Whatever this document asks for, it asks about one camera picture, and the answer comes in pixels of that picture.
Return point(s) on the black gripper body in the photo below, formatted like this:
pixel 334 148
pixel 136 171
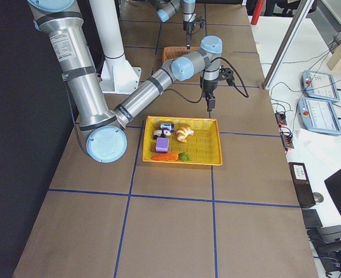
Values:
pixel 188 27
pixel 209 86

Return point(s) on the lower teach pendant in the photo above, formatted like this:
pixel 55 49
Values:
pixel 319 116

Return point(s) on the toy carrot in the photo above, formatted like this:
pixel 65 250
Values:
pixel 172 157

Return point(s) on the upper teach pendant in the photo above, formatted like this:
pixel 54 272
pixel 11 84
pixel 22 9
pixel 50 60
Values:
pixel 320 85

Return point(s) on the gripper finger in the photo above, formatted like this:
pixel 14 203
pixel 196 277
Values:
pixel 188 40
pixel 210 101

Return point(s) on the aluminium frame post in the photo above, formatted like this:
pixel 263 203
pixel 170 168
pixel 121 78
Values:
pixel 303 10

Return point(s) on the teach pendant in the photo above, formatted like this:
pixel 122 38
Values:
pixel 319 116
pixel 320 85

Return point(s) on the toy croissant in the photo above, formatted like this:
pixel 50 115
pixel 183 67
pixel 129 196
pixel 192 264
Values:
pixel 183 132

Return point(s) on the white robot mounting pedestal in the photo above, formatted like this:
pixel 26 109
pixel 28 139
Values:
pixel 117 76

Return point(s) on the red cylinder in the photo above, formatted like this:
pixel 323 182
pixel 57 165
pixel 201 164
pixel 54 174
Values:
pixel 257 11

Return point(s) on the brown wicker basket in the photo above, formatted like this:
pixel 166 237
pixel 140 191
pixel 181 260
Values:
pixel 171 52

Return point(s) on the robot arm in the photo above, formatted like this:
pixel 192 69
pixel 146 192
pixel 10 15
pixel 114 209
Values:
pixel 101 127
pixel 167 9

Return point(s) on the purple foam cube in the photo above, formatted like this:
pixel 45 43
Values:
pixel 162 145

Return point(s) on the yellow woven plastic basket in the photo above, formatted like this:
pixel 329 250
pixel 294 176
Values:
pixel 203 148

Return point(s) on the black box with label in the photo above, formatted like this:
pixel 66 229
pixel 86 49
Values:
pixel 302 185

